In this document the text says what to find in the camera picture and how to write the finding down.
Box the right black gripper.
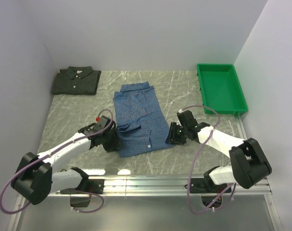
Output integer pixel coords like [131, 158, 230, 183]
[165, 121, 189, 145]

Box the blue checked long sleeve shirt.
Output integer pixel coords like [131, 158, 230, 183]
[114, 82, 173, 158]

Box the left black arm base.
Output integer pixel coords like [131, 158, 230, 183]
[60, 179, 104, 213]

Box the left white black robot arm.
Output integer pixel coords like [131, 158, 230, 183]
[11, 115, 122, 205]

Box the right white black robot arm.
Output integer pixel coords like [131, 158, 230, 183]
[166, 110, 272, 193]

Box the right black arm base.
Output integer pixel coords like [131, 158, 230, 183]
[184, 166, 230, 209]

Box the dark green folded shirt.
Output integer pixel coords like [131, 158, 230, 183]
[51, 66, 102, 95]

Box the green plastic tray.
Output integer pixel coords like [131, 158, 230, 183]
[197, 64, 248, 115]

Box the aluminium mounting rail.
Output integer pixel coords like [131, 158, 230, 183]
[44, 175, 272, 199]

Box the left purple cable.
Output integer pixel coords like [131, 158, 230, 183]
[0, 109, 105, 215]

